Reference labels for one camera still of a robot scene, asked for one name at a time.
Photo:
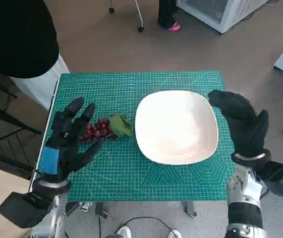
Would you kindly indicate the silver table clamp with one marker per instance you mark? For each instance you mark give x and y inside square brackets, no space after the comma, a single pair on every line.
[84,205]

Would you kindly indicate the green cutting mat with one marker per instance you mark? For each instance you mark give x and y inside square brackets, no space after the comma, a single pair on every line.
[121,173]

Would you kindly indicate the white square plate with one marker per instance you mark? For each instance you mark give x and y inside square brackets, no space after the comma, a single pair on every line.
[176,129]

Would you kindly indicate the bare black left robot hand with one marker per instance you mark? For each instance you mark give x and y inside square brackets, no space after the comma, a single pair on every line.
[64,153]

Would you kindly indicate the white chair leg with caster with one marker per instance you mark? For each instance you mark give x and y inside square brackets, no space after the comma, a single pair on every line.
[139,12]

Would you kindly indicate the white shoe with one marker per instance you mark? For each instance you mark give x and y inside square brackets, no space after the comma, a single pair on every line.
[124,232]
[174,234]

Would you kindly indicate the white table edge rail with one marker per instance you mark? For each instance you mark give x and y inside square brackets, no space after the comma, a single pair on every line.
[53,99]

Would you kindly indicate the black metal rack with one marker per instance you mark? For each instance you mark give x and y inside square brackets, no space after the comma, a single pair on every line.
[5,138]

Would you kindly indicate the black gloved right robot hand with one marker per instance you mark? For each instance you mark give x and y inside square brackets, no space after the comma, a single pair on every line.
[245,129]

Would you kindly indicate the large white mesh cabinet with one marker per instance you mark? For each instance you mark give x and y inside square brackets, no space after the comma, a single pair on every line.
[220,12]

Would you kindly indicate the red toy grapes with leaf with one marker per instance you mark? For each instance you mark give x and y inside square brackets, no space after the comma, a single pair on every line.
[99,130]

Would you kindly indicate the black chair caster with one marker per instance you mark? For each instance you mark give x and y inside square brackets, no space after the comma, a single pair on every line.
[111,10]

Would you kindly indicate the light wooden desk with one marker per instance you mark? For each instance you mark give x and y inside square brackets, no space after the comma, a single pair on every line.
[0,188]

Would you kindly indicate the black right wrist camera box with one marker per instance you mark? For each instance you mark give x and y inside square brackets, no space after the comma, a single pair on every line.
[280,178]

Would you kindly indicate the person with pink shoe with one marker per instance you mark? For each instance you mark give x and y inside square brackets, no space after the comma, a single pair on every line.
[167,15]

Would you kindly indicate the person in black top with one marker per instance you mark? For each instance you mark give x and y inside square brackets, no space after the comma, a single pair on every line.
[15,37]

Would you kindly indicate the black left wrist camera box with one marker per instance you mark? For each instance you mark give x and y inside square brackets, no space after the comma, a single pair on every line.
[19,208]

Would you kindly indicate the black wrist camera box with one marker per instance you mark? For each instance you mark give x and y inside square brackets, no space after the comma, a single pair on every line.
[280,178]
[19,208]

